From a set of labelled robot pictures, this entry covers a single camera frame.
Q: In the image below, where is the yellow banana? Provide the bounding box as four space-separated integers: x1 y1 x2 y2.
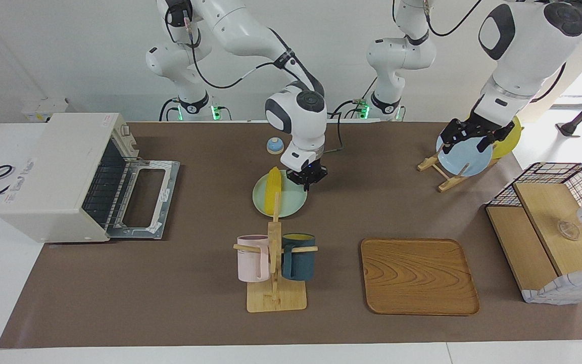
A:
266 167 283 215

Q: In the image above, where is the pale green plate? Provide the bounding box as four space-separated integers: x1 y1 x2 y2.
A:
252 169 308 218

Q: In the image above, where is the glass oven door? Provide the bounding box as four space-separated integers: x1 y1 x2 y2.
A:
105 157 181 241

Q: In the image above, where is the white toaster oven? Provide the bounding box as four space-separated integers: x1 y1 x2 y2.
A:
0 112 181 244

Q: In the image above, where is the light blue plate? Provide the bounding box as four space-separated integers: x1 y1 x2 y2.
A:
435 129 494 177

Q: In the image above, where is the wooden plate rack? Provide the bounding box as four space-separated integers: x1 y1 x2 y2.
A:
417 126 524 193

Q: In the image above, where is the yellow plate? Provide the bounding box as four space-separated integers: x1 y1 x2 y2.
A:
492 115 522 160

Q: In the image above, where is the dark blue mug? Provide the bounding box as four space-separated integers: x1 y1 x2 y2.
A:
280 233 317 282

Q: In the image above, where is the pink mug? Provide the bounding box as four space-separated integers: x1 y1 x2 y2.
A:
236 235 271 283

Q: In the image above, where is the wooden two-tier shelf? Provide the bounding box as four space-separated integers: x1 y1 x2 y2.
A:
486 182 582 304

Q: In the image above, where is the wooden mug tree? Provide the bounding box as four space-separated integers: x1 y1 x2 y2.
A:
233 191 319 313

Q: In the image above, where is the small clear glass dish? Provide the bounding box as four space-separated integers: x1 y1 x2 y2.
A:
556 220 581 242

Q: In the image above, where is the wooden serving tray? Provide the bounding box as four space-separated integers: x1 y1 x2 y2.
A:
360 238 480 316

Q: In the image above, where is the brown table mat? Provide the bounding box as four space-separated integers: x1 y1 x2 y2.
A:
0 120 582 349

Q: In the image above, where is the white checked cloth liner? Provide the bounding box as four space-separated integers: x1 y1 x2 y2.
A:
521 265 582 305

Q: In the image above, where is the white power box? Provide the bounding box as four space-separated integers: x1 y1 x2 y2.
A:
21 98 69 123

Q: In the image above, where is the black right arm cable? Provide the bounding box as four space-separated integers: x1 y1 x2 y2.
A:
162 0 345 152

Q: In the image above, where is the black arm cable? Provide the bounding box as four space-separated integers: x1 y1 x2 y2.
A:
162 0 345 152
331 0 582 122

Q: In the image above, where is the black wire basket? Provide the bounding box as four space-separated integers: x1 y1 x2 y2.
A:
487 162 582 258

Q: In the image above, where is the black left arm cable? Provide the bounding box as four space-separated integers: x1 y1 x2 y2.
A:
331 0 582 122

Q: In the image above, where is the oven wire rack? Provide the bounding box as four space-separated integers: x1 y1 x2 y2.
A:
83 144 135 229

